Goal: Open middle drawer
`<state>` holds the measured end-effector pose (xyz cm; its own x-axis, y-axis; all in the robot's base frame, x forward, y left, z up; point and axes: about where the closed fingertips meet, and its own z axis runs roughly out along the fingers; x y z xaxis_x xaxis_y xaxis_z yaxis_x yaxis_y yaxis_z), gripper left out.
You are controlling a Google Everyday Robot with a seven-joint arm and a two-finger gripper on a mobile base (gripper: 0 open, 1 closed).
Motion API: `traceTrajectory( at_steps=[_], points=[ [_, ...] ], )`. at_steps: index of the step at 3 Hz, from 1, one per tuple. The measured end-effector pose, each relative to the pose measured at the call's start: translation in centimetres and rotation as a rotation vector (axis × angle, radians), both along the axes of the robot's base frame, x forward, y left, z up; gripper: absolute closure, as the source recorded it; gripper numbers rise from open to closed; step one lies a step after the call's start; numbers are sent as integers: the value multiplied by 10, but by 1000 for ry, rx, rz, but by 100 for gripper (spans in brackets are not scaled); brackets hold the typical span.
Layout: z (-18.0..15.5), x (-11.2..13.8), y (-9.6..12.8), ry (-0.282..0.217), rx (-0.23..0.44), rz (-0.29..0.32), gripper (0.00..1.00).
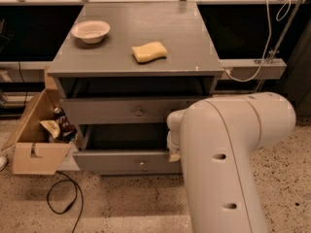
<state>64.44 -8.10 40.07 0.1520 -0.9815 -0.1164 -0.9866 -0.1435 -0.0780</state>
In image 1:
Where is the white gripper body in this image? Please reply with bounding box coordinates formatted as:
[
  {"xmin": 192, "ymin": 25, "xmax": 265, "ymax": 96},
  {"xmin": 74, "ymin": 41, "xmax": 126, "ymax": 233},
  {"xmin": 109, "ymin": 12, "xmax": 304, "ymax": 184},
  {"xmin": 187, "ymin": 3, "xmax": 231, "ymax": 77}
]
[{"xmin": 166, "ymin": 131, "xmax": 180, "ymax": 152}]

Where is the grey drawer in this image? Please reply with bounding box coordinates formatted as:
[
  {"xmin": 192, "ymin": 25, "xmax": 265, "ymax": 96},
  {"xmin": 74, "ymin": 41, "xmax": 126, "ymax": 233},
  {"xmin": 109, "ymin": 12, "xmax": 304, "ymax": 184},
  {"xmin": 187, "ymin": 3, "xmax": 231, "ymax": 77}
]
[
  {"xmin": 73, "ymin": 123, "xmax": 182, "ymax": 176},
  {"xmin": 60, "ymin": 96, "xmax": 199, "ymax": 125}
]

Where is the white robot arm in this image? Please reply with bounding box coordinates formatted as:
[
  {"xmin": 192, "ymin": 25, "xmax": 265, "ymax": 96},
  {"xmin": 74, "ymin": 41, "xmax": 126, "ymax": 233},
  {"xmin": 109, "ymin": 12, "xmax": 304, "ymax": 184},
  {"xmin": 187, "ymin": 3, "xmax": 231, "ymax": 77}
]
[{"xmin": 167, "ymin": 92, "xmax": 296, "ymax": 233}]

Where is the grey drawer cabinet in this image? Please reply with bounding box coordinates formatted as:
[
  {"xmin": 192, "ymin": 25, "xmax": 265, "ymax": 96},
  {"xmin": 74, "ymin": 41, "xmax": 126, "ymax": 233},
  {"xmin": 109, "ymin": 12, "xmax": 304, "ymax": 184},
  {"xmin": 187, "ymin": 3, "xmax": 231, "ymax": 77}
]
[{"xmin": 49, "ymin": 2, "xmax": 223, "ymax": 171}]

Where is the grey top drawer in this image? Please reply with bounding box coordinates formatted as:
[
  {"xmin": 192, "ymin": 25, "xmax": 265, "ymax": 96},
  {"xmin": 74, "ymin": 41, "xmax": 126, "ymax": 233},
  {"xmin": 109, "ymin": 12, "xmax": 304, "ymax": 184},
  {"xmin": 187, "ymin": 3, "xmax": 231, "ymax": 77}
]
[{"xmin": 60, "ymin": 96, "xmax": 199, "ymax": 125}]

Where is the yellow sponge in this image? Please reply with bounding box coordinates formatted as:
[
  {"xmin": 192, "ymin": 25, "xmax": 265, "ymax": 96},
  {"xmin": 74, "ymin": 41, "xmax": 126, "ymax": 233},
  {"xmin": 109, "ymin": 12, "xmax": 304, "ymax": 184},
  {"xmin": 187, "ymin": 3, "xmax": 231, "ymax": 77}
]
[{"xmin": 132, "ymin": 42, "xmax": 167, "ymax": 63}]

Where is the trash in cardboard box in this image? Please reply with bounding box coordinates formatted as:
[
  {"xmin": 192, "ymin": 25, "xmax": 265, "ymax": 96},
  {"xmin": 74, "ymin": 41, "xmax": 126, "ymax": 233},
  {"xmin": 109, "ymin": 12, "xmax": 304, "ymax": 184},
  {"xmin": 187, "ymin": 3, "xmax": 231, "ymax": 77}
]
[{"xmin": 40, "ymin": 108, "xmax": 77, "ymax": 143}]

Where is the white bowl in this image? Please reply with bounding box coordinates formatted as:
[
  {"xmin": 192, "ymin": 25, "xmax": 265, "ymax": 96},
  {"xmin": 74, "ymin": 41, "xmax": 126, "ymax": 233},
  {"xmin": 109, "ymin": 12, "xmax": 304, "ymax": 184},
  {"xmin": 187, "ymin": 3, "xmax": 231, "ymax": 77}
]
[{"xmin": 71, "ymin": 20, "xmax": 110, "ymax": 44}]

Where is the cardboard box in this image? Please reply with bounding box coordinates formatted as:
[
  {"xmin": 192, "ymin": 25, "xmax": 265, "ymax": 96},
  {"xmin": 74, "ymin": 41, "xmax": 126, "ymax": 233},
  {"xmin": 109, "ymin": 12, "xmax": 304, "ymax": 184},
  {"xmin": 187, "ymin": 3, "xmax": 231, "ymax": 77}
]
[{"xmin": 0, "ymin": 65, "xmax": 74, "ymax": 176}]

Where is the metal diagonal pole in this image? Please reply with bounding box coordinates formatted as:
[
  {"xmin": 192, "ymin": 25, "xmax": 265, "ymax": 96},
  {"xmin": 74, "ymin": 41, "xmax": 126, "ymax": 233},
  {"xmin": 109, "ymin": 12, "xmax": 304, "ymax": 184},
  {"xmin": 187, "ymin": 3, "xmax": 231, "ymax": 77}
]
[{"xmin": 251, "ymin": 0, "xmax": 305, "ymax": 92}]

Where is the black floor cable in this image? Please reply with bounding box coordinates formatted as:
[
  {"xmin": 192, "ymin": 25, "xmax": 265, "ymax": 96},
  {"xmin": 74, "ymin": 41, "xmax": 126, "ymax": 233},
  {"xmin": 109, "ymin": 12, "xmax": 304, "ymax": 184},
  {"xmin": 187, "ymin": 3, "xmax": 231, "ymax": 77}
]
[{"xmin": 46, "ymin": 171, "xmax": 85, "ymax": 233}]

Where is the white hanging cable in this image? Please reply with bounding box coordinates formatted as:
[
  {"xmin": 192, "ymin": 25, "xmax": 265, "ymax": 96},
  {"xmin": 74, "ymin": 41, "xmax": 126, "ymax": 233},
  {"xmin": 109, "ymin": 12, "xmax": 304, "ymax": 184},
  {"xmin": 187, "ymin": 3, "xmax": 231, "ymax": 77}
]
[{"xmin": 223, "ymin": 0, "xmax": 272, "ymax": 83}]

